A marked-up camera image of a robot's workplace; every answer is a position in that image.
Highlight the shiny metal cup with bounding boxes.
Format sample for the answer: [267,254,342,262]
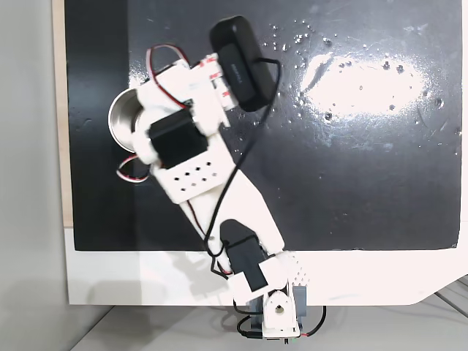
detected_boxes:
[107,87,148,153]

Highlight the light wooden strip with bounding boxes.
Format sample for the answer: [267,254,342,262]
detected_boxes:
[52,0,75,228]

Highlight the white board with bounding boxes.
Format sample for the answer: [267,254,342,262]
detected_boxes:
[64,225,468,307]

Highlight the black glossy mat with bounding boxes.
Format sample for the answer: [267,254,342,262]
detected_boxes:
[64,0,461,253]

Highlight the red white servo cable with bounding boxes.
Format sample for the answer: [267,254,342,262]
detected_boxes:
[145,43,194,110]
[116,155,151,184]

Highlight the black oval camera box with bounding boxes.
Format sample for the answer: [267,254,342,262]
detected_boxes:
[209,15,279,113]

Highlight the black camera cable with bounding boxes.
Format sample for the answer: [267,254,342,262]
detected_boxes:
[203,56,283,276]

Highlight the black red power cable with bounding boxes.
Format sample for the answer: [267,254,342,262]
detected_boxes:
[235,303,327,340]

